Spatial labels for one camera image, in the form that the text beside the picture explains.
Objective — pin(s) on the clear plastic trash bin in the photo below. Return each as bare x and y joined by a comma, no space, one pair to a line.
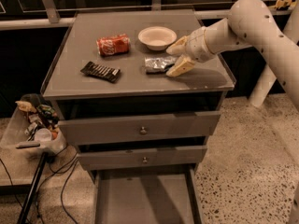
14,137

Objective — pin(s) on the brass top drawer knob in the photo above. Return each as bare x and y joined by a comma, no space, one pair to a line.
143,130

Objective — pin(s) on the silver blue redbull can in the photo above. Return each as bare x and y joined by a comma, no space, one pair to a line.
158,65

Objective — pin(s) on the crumpled snack wrappers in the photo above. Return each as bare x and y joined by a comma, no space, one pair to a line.
39,116

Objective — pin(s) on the grey middle drawer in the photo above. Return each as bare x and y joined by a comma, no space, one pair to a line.
131,158

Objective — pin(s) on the white paper bowl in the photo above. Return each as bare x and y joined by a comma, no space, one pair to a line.
157,37

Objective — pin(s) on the yellow clamp on railing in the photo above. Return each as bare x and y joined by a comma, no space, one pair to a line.
282,4

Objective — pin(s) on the crushed red soda can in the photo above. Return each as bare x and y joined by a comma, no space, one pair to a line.
111,45

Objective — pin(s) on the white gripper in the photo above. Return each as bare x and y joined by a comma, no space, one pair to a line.
196,47

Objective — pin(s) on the grey drawer cabinet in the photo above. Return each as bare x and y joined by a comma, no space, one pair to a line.
136,93

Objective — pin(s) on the grey drawer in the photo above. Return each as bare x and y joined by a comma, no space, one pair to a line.
131,158
126,129
149,195

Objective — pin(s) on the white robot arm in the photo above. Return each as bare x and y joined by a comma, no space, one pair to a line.
250,172

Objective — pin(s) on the white paper cup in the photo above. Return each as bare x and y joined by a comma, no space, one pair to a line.
43,135

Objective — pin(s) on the grey top drawer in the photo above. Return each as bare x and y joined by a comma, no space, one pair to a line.
126,129

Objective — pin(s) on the black snack wrapper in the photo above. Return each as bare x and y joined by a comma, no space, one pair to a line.
102,72

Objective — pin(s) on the metal railing frame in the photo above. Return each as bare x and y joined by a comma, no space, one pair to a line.
149,6

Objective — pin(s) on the grey bottom drawer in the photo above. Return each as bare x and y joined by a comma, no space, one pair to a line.
149,195

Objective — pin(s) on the black stand leg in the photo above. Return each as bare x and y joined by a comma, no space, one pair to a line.
32,190

